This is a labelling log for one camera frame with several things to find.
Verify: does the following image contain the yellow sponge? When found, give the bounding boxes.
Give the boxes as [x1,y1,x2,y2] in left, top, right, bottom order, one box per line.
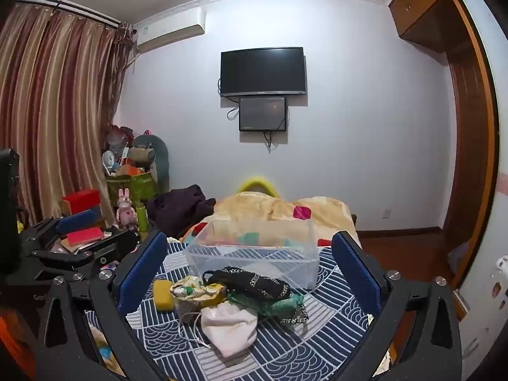
[152,279,175,312]

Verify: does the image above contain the floral yellow green scarf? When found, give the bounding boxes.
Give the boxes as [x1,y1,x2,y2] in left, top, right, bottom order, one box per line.
[170,275,227,308]

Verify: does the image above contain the green knitted cloth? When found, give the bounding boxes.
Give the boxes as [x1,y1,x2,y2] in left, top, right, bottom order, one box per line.
[227,291,308,324]

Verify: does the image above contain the clear plastic storage box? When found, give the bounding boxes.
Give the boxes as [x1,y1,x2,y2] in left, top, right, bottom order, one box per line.
[184,219,319,290]

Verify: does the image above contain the white drawstring pouch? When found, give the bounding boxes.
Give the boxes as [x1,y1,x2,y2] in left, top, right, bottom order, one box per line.
[177,301,258,359]

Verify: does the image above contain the black pouch with chain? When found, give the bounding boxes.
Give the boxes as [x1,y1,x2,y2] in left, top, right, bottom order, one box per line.
[202,267,291,301]

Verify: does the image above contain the red box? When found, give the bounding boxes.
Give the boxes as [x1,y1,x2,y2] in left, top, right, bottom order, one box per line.
[59,189,101,216]

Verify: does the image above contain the pink bunny toy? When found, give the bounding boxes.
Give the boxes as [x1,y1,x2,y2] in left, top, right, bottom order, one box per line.
[116,188,138,229]

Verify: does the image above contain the green bottle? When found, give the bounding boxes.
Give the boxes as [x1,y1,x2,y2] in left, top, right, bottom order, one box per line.
[135,201,149,232]

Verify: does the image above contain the green cardboard box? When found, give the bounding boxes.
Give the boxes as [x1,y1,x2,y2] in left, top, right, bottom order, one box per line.
[106,173,157,207]

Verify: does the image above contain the blue white patterned tablecloth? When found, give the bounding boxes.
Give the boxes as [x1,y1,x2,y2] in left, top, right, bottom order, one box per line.
[127,248,373,380]

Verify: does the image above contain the white sliding door with hearts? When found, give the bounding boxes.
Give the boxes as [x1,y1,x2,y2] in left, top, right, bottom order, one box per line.
[452,0,508,381]

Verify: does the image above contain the dark purple garment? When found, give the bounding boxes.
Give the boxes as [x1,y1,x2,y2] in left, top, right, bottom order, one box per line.
[146,184,216,238]

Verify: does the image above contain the beige patchwork blanket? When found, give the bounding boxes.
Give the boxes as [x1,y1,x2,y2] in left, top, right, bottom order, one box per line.
[183,192,361,246]

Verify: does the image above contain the grey green plush toy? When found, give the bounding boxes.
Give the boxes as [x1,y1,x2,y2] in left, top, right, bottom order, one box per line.
[127,134,170,193]

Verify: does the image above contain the striped brown curtain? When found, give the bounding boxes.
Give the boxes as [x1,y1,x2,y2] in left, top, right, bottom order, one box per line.
[1,3,133,224]

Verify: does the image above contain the yellow green fuzzy hoop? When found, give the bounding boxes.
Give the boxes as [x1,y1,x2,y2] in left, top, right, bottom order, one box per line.
[237,176,280,198]

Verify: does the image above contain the white air conditioner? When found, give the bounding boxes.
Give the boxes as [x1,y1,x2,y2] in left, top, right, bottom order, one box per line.
[137,7,206,53]

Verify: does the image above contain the wooden wardrobe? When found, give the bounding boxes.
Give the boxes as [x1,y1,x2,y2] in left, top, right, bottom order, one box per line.
[387,0,499,291]

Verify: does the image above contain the small black wall monitor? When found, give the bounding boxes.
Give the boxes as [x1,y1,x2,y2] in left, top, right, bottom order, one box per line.
[238,97,288,132]

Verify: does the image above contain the large black wall television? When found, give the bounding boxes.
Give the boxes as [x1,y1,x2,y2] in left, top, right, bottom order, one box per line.
[220,46,306,97]

